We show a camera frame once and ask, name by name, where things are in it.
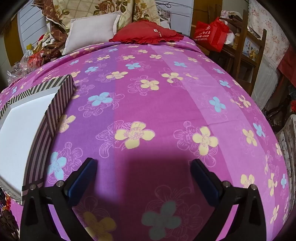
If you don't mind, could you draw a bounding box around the red shopping bag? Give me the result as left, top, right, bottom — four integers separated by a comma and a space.
194, 17, 229, 52

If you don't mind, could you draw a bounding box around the pink floral bed sheet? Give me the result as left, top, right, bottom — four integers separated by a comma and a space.
0, 37, 292, 241

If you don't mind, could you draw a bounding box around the floral lace cloth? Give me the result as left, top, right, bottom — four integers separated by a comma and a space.
275, 116, 296, 186

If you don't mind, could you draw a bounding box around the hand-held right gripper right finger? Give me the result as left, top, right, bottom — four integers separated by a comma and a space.
190, 159, 266, 241

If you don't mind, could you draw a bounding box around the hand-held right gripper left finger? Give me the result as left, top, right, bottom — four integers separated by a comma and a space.
21, 158, 98, 241

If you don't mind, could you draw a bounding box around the brown patterned quilt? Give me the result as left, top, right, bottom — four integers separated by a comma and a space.
32, 0, 70, 61

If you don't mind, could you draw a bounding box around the red ruffled pillow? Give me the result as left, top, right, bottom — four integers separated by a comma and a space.
109, 20, 185, 45

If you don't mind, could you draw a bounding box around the clear plastic packaging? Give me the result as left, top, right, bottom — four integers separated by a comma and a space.
7, 44, 47, 81

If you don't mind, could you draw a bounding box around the cream floral quilt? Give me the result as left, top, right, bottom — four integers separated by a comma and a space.
53, 0, 162, 30

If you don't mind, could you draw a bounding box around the wooden chair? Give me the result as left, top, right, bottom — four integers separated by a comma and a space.
208, 9, 267, 95

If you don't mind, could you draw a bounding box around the pale floral curtain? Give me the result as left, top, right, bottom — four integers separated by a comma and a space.
248, 0, 290, 70

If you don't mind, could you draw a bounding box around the white pillow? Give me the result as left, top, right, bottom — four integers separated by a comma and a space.
62, 11, 122, 55

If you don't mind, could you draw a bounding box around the striped hexagonal gift box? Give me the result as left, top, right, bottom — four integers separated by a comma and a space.
0, 74, 76, 206

